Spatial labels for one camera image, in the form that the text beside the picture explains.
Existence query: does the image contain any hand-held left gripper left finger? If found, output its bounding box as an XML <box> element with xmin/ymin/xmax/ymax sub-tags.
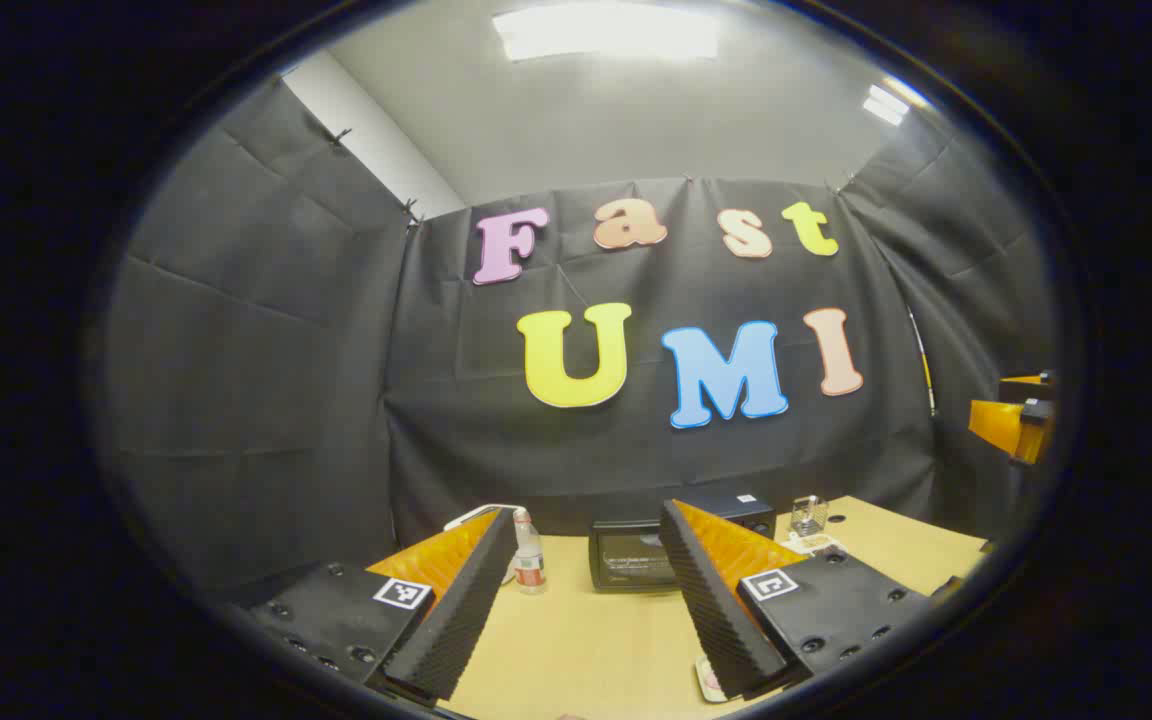
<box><xmin>248</xmin><ymin>507</ymin><xmax>520</xmax><ymax>702</ymax></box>

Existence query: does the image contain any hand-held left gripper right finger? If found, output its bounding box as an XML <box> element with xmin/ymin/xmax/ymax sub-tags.
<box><xmin>657</xmin><ymin>499</ymin><xmax>933</xmax><ymax>700</ymax></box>

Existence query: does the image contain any black electric oven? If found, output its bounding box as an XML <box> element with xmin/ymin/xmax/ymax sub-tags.
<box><xmin>589</xmin><ymin>488</ymin><xmax>778</xmax><ymax>594</ymax></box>

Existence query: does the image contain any clear plastic water bottle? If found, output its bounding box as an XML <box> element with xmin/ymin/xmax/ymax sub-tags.
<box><xmin>513</xmin><ymin>508</ymin><xmax>548</xmax><ymax>597</ymax></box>

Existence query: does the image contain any white kitchen appliance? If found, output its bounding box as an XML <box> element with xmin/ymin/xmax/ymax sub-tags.
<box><xmin>443</xmin><ymin>503</ymin><xmax>519</xmax><ymax>533</ymax></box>

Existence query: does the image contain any ceiling light panel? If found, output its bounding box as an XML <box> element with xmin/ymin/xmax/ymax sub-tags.
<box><xmin>861</xmin><ymin>78</ymin><xmax>929</xmax><ymax>128</ymax></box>
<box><xmin>492</xmin><ymin>3</ymin><xmax>721</xmax><ymax>63</ymax></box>

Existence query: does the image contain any wire mesh holder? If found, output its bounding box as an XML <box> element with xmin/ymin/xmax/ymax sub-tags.
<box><xmin>791</xmin><ymin>494</ymin><xmax>830</xmax><ymax>539</ymax></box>

